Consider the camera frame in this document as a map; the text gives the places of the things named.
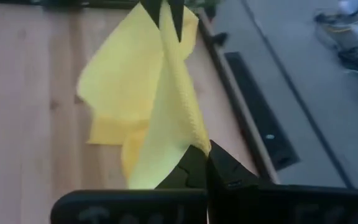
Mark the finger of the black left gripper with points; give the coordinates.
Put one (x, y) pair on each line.
(152, 9)
(176, 15)

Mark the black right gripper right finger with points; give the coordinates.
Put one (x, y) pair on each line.
(235, 193)

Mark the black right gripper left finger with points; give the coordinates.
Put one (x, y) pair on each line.
(185, 186)

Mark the yellow microfiber towel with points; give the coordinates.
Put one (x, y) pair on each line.
(135, 77)

